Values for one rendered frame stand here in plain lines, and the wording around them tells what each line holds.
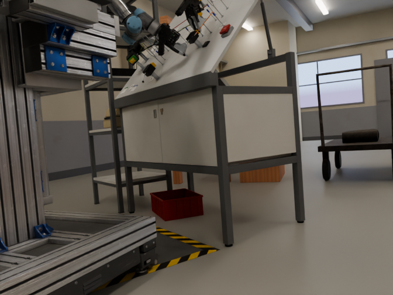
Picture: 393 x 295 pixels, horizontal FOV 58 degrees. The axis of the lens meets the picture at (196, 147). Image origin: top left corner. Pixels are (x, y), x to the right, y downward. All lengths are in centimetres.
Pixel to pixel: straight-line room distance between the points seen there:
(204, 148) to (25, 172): 86
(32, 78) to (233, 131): 94
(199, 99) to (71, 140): 440
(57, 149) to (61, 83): 437
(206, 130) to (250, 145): 24
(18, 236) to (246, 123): 115
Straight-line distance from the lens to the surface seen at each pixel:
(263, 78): 1097
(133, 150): 260
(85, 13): 137
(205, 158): 186
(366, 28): 1165
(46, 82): 152
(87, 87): 328
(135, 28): 189
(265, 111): 197
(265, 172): 376
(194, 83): 183
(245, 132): 186
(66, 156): 602
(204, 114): 184
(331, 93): 1147
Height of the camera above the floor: 59
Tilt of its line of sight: 3 degrees down
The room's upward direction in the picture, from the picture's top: 4 degrees counter-clockwise
